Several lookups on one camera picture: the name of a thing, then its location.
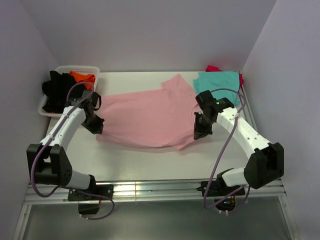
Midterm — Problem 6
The pink t shirt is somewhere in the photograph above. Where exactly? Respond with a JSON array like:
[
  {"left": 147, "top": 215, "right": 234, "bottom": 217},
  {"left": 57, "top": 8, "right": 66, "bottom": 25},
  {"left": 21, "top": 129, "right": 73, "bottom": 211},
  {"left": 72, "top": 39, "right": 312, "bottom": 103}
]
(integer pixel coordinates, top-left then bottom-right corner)
[{"left": 96, "top": 74, "right": 200, "bottom": 150}]

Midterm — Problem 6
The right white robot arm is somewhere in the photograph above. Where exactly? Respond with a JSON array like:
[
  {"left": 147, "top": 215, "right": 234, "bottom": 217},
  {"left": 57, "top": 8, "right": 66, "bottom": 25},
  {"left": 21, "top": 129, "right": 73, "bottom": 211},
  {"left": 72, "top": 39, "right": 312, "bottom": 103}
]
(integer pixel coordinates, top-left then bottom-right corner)
[{"left": 193, "top": 90, "right": 285, "bottom": 196}]

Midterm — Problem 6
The black t shirt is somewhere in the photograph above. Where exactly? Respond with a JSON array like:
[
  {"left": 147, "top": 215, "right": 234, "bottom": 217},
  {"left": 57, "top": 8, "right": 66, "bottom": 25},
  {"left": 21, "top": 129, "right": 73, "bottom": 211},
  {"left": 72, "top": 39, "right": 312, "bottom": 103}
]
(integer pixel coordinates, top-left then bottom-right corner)
[{"left": 42, "top": 70, "right": 76, "bottom": 114}]

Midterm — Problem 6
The aluminium rail frame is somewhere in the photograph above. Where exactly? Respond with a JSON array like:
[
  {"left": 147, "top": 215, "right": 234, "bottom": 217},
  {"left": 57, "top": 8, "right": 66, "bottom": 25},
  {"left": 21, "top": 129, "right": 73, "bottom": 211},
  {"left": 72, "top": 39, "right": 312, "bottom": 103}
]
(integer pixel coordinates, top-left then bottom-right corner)
[{"left": 12, "top": 84, "right": 301, "bottom": 240}]

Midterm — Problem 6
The teal folded t shirt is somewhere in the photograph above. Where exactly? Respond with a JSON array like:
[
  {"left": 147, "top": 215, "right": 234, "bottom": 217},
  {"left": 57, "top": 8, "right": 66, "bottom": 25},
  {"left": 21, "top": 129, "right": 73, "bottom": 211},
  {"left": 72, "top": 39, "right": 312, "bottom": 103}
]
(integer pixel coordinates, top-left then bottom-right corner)
[{"left": 193, "top": 71, "right": 240, "bottom": 106}]

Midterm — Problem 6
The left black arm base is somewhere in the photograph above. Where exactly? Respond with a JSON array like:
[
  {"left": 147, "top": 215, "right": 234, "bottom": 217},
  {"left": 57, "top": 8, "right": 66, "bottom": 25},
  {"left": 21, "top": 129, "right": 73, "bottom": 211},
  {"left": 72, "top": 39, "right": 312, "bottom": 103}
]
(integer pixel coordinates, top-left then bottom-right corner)
[{"left": 67, "top": 184, "right": 115, "bottom": 220}]

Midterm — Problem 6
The magenta folded t shirt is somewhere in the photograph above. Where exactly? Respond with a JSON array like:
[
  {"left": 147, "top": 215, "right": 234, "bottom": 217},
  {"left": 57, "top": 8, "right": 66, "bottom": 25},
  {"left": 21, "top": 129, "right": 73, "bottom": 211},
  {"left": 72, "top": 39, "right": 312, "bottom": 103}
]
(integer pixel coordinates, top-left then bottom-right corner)
[{"left": 205, "top": 65, "right": 245, "bottom": 87}]

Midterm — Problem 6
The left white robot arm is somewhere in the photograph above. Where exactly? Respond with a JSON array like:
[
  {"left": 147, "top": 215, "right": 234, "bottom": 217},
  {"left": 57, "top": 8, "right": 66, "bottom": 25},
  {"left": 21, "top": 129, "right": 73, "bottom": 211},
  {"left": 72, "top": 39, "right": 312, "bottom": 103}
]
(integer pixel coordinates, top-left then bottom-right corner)
[{"left": 26, "top": 90, "right": 104, "bottom": 200}]

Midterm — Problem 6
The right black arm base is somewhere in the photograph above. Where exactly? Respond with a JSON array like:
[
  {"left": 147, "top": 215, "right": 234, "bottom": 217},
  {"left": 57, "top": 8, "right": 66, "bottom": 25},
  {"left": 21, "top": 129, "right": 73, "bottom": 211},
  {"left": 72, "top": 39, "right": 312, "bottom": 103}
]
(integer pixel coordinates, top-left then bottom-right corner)
[{"left": 196, "top": 180, "right": 246, "bottom": 212}]

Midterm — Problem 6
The white plastic basket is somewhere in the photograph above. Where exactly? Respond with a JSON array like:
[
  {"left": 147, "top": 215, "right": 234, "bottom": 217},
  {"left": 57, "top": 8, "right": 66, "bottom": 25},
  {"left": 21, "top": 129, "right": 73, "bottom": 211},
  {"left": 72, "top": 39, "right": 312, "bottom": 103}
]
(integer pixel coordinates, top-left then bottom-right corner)
[{"left": 38, "top": 65, "right": 100, "bottom": 118}]

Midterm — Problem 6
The orange t shirt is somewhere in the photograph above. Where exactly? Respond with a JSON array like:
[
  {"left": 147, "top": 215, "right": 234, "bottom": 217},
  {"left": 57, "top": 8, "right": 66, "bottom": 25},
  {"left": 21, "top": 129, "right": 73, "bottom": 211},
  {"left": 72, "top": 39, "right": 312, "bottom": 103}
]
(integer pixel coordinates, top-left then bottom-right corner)
[{"left": 69, "top": 71, "right": 96, "bottom": 90}]

